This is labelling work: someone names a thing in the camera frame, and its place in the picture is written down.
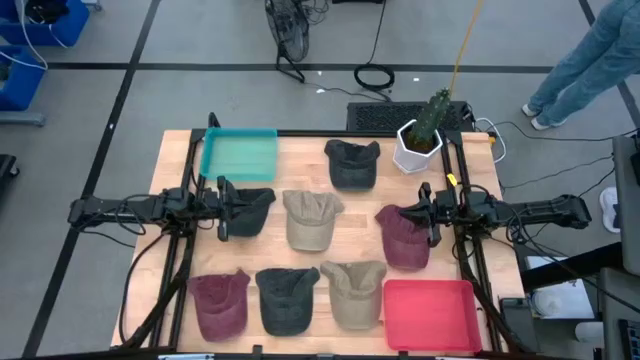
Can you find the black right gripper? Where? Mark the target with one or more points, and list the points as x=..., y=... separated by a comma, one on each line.
x=445, y=207

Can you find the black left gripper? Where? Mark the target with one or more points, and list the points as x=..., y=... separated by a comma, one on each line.
x=226, y=210

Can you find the black baseball cap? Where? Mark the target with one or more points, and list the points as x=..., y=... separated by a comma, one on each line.
x=286, y=310
x=250, y=230
x=351, y=170

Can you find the maroon baseball cap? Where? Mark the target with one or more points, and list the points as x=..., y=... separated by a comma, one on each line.
x=402, y=250
x=220, y=315

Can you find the beige baseball cap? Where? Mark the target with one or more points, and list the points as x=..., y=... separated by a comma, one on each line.
x=354, y=305
x=310, y=230

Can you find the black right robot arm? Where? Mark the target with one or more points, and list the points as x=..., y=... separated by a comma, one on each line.
x=550, y=210

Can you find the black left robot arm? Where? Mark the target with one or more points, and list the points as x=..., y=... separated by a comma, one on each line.
x=100, y=206

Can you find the yellow tag on gripper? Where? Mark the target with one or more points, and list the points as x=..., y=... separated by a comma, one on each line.
x=451, y=179

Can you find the white hexagonal plant pot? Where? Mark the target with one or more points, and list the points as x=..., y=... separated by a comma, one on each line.
x=412, y=160

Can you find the teal plastic tray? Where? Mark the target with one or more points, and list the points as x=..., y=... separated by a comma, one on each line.
x=240, y=155

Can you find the green cactus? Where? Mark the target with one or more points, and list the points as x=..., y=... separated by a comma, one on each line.
x=430, y=117

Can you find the red plastic tray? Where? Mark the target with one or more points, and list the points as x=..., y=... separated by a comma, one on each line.
x=430, y=315

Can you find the black perforated computer case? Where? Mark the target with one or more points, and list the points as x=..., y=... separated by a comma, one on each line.
x=375, y=117

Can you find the black flat device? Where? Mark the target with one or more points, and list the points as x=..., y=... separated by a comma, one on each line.
x=512, y=310

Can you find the clear plastic roll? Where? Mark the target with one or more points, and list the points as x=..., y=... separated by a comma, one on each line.
x=546, y=303

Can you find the black diagonal beam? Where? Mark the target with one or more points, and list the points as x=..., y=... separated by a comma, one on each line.
x=565, y=270

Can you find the white paper sheet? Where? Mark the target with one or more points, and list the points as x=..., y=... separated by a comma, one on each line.
x=575, y=300

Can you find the black floor fan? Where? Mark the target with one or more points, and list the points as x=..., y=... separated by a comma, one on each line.
x=287, y=30

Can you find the person's foot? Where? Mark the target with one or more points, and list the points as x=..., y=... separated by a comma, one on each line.
x=609, y=205

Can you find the white cup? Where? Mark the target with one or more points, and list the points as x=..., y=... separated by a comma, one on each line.
x=590, y=334

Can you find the grey desk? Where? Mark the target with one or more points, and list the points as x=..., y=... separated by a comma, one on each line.
x=627, y=225

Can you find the grey cabinet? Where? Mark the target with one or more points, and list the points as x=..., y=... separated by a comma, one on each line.
x=620, y=300

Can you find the person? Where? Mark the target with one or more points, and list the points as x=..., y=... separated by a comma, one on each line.
x=590, y=55

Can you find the dark keyboard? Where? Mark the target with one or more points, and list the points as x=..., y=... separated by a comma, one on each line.
x=631, y=340

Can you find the large blue bin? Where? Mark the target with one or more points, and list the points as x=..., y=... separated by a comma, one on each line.
x=70, y=30

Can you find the small blue bin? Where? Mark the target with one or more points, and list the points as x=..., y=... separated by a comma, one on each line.
x=22, y=85

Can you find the black item in bin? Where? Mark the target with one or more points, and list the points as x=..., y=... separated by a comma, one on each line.
x=45, y=10

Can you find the black metal table frame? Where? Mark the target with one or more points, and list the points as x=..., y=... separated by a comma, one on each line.
x=310, y=133

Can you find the grey base plate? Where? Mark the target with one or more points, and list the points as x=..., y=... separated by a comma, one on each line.
x=20, y=118

